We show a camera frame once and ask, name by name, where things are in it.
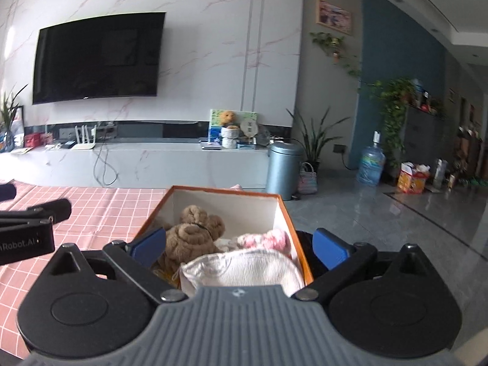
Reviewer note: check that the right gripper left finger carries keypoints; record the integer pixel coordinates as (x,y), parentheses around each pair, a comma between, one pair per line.
(88,303)

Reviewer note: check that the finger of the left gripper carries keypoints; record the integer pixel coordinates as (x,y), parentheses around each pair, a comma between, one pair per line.
(56,211)
(7,192)

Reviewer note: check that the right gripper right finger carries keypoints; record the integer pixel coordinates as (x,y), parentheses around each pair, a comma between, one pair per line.
(393,304)

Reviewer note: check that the pink white crochet item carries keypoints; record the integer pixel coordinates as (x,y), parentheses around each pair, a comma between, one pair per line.
(271,240)

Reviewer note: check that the brown knotted plush toy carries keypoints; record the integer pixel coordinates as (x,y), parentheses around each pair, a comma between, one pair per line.
(194,236)

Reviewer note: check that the cream round fabric pad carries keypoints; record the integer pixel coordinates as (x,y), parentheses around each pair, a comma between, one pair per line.
(241,268)

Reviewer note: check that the pink checkered tablecloth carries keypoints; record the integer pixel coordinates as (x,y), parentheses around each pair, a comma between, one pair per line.
(98,216)

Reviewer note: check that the red box on console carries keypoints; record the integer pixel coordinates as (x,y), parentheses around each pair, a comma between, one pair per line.
(33,140)

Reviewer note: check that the white wifi router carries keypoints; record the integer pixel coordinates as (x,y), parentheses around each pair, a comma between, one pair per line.
(85,137)

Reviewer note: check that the green plant in glass vase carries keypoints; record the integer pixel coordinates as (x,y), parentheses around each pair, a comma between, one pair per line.
(9,108)

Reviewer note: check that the white marble tv console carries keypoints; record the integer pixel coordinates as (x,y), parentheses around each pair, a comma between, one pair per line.
(138,165)

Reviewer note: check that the colourful gift box on floor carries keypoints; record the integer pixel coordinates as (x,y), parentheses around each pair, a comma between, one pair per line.
(412,178)

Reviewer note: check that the blue water jug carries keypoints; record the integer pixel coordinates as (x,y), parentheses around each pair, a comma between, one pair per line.
(372,163)

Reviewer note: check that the woven basket on floor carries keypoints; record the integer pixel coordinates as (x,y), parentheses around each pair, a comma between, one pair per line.
(308,183)

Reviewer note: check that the orange cardboard box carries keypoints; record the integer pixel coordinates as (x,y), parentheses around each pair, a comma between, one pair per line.
(242,212)

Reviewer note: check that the tall floor plant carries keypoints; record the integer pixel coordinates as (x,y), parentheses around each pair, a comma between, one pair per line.
(314,136)

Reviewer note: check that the grey metal trash bin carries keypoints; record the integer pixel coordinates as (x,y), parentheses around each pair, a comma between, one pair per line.
(284,169)

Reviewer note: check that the teddy bear on stand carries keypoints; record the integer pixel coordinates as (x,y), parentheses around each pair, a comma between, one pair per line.
(230,131)

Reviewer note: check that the trailing plant on cabinet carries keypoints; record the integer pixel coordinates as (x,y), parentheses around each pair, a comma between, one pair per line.
(394,96)

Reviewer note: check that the hanging vine plant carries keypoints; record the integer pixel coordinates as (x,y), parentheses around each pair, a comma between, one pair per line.
(335,48)

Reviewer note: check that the black wall television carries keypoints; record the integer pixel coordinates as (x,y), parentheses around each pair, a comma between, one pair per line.
(112,56)

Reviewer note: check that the framed wall picture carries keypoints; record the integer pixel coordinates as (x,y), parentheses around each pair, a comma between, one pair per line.
(333,17)

